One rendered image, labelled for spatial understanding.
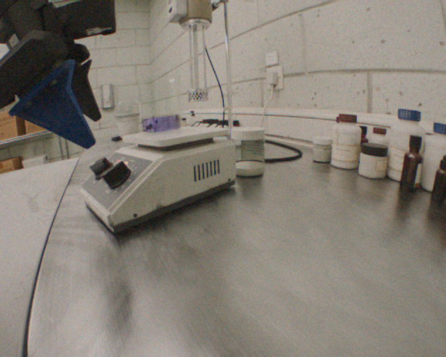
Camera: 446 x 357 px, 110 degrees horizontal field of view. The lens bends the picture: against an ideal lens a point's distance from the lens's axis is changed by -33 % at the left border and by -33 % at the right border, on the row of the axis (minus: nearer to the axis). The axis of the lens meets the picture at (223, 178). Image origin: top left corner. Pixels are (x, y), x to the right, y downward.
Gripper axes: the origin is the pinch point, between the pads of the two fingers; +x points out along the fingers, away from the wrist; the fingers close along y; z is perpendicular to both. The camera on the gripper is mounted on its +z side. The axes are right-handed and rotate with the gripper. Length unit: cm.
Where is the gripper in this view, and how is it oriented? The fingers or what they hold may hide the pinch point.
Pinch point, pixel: (77, 104)
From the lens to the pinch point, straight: 25.3
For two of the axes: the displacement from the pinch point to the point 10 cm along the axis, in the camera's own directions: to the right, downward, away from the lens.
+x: 3.7, 6.9, 6.2
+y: -4.1, -4.7, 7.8
